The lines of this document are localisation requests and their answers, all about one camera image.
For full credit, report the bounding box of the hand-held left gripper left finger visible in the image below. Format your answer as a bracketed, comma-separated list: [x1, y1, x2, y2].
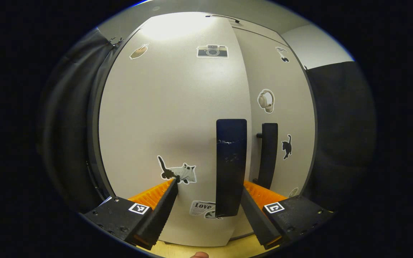
[81, 178, 179, 250]

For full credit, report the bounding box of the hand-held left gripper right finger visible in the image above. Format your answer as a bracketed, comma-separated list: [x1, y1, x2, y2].
[241, 180, 334, 250]

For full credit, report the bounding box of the camera sticker grey cabinet door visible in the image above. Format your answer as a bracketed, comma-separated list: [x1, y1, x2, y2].
[98, 12, 253, 248]

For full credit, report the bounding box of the headphone sticker grey cabinet door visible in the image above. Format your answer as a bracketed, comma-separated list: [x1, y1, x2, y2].
[232, 27, 317, 201]

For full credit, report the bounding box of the grey cabinet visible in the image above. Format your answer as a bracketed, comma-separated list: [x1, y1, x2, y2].
[87, 11, 318, 248]

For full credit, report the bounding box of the black door handle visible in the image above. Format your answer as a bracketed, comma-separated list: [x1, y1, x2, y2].
[252, 123, 279, 190]
[215, 119, 248, 218]

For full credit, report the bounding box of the black drawer handle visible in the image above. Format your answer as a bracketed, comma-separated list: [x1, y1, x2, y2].
[205, 14, 240, 24]

